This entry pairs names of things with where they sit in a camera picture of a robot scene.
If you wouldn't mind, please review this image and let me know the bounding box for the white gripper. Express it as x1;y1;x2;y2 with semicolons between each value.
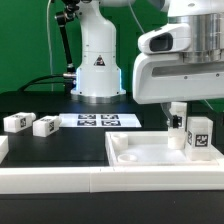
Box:
132;23;224;128

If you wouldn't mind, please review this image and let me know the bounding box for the white square table top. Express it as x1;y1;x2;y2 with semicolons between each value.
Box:
105;131;224;167

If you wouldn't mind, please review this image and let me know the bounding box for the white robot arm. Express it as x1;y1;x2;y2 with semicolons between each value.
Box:
72;0;224;128

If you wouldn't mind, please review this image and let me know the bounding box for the white front fence rail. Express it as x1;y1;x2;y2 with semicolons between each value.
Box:
0;166;224;194

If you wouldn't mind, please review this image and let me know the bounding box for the white fence rail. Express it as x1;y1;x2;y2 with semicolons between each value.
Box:
0;166;224;194
0;136;9;163

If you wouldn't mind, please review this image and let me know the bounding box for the white marker base plate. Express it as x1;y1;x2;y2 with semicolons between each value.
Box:
59;113;141;128

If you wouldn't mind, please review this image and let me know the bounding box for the black cable bundle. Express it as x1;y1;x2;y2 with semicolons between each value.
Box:
17;74;73;92

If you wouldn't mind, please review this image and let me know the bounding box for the white left fence rail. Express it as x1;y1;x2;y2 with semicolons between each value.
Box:
0;136;9;163

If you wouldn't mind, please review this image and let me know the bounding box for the thin white cable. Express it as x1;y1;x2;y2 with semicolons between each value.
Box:
46;0;56;92

